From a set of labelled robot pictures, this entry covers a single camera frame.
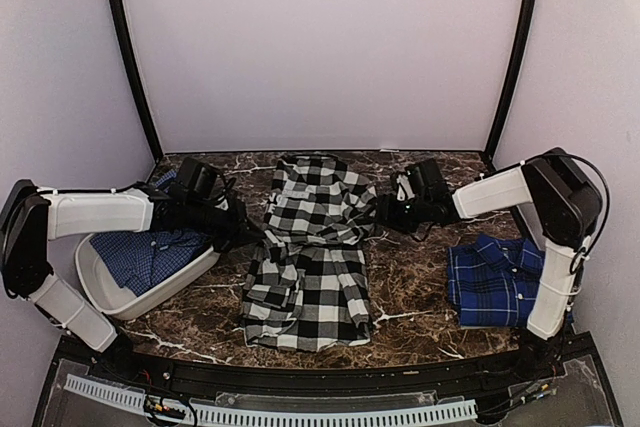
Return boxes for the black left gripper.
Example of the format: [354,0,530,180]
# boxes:
[184,197,265,253]

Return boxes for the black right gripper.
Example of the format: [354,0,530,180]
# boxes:
[363,193,430,234]

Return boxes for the black white checked shirt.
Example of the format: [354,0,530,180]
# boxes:
[241,154,377,352]

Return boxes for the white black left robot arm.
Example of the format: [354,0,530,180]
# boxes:
[1,158,264,383]

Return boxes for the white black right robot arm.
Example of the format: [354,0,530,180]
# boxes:
[377,147,611,340]

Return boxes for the grey plastic bin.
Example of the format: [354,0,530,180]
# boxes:
[74,232,220,320]

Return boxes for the small-check blue shirt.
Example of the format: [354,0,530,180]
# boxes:
[89,169,214,298]

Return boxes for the blue plaid folded shirt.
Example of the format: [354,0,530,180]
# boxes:
[446,234,577,340]

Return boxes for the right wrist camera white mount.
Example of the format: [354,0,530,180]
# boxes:
[391,172,415,202]

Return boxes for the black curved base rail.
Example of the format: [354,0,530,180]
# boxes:
[33,333,623,426]

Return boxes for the white slotted cable duct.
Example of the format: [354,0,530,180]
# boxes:
[64,374,477,426]

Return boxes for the black corner frame post right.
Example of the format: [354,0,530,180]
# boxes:
[483,0,536,161]

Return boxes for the black corner frame post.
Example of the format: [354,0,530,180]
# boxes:
[108,0,164,162]
[483,0,536,161]

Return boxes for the black corner frame post left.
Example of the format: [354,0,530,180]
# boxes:
[108,0,164,162]

